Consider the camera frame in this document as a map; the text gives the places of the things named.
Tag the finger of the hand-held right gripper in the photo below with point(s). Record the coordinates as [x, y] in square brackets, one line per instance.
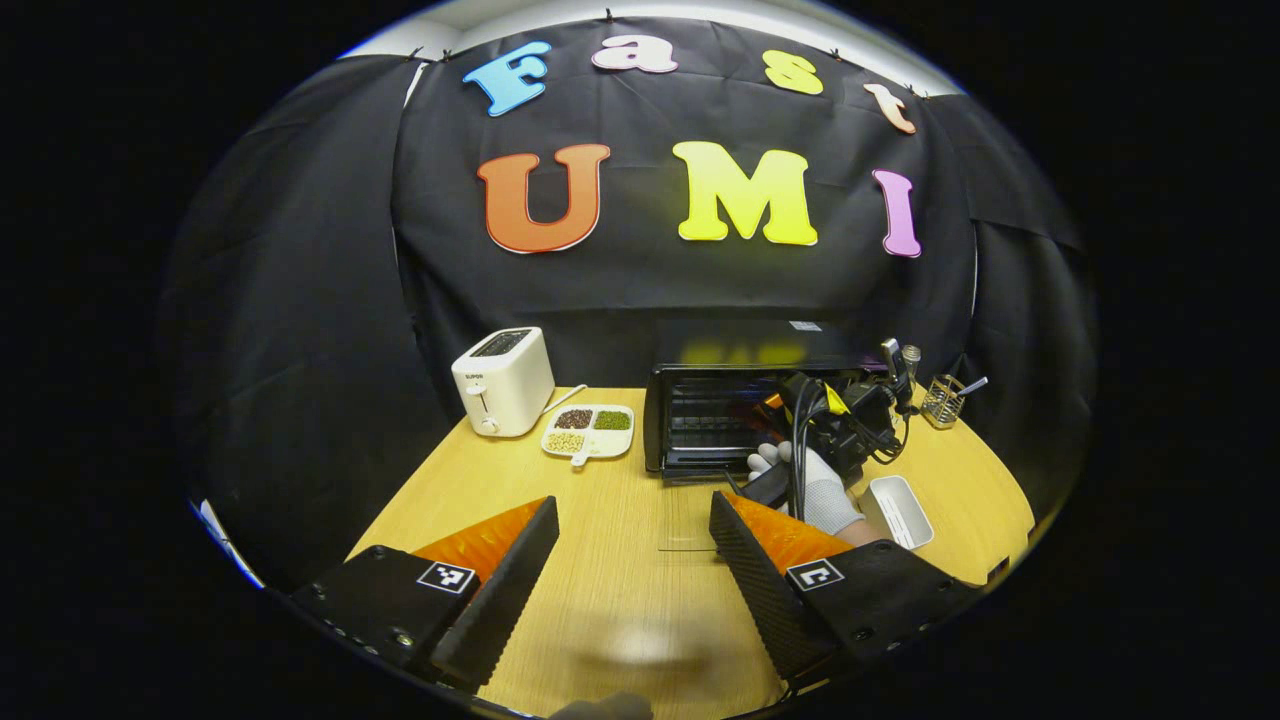
[772, 404]

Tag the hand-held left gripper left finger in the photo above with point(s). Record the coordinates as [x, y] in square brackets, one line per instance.
[500, 590]

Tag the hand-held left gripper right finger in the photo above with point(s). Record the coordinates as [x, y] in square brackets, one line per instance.
[765, 590]

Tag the black electric oven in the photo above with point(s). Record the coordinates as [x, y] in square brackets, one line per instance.
[690, 415]

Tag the white rectangular tray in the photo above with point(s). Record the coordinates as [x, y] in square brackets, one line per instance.
[895, 510]

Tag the thin metal utensil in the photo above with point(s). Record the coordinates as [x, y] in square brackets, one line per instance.
[973, 385]

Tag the black backdrop cloth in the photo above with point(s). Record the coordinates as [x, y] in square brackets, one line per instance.
[640, 290]

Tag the white divided plate of beans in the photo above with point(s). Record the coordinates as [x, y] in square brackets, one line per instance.
[600, 447]

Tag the white toaster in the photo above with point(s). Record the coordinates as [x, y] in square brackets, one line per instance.
[505, 385]

